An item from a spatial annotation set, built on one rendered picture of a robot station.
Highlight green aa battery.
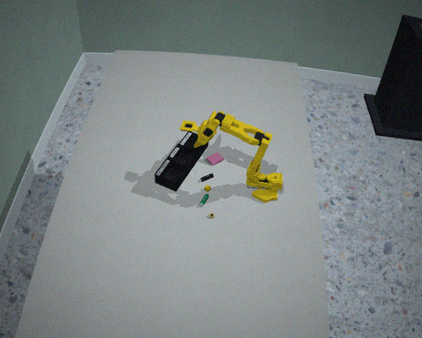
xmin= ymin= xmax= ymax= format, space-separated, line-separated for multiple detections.
xmin=199 ymin=194 xmax=209 ymax=207

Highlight pink flat pad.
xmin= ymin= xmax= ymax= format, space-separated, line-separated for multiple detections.
xmin=206 ymin=152 xmax=224 ymax=165

